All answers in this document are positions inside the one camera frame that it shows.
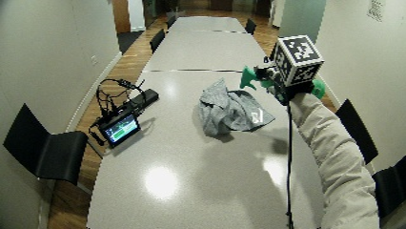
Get white marker cube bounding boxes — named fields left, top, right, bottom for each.
left=270, top=34, right=326, bottom=88

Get black power bank box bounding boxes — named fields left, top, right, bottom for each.
left=121, top=88, right=161, bottom=113

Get black chair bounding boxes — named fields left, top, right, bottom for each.
left=149, top=28, right=168, bottom=54
left=334, top=98, right=379, bottom=165
left=165, top=14, right=177, bottom=31
left=371, top=155, right=406, bottom=220
left=3, top=103, right=89, bottom=187
left=244, top=18, right=257, bottom=36

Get grey cloth garment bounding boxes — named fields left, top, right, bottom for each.
left=197, top=77, right=277, bottom=137

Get wooden door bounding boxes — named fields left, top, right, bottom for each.
left=111, top=0, right=132, bottom=34

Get small monitor with screen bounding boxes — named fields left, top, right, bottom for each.
left=97, top=112, right=142, bottom=149

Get black tangled cables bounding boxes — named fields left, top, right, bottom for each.
left=88, top=77, right=148, bottom=147

